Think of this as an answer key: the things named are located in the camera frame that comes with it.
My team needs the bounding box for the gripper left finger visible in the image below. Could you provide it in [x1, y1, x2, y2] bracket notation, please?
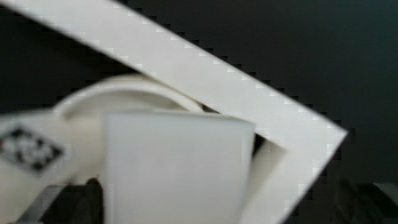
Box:
[11, 178, 105, 224]

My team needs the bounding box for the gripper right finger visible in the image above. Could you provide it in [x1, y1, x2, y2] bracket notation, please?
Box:
[331, 180, 398, 224]

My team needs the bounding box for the white stool leg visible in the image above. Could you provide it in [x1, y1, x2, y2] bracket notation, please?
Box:
[105, 111, 254, 224]
[0, 111, 73, 224]

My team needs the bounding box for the white round stool seat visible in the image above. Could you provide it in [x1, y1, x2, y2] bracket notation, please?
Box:
[53, 74, 203, 184]

